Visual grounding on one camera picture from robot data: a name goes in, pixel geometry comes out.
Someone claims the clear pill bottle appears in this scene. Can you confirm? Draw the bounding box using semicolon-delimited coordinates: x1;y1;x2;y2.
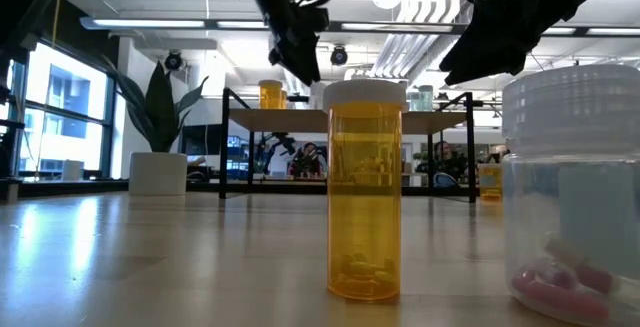
309;82;325;111
501;64;640;327

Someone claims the small orange pill bottle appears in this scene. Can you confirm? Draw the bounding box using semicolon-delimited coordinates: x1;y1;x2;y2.
322;78;409;302

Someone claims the wooden shelf with black legs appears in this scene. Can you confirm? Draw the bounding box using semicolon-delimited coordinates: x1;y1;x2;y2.
218;86;477;204

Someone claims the black round spotlight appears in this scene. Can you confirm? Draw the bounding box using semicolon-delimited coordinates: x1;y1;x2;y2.
164;50;184;72
329;45;350;67

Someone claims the white pipe bundle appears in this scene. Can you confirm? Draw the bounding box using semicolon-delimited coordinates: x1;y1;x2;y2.
372;0;476;84

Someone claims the person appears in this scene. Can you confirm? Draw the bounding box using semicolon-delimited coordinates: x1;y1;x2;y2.
288;141;326;178
487;144;510;164
430;140;469;183

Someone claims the black computer monitor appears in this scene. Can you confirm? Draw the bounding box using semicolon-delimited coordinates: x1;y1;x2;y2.
179;123;224;157

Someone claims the blue chair back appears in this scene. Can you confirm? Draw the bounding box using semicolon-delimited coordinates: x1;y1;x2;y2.
432;171;457;188

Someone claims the long linear light fixture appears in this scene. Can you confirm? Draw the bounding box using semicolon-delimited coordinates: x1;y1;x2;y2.
79;15;640;38

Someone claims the snake plant in white pot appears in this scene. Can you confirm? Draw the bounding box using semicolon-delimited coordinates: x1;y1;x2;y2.
99;55;210;197

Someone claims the large office window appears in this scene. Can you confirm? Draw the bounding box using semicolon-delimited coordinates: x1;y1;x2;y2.
0;41;119;181

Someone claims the white cylindrical bin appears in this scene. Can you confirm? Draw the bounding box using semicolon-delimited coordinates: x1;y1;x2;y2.
60;159;85;182

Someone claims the black aluminium table frame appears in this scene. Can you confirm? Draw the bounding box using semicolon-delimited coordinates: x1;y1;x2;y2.
0;116;504;204

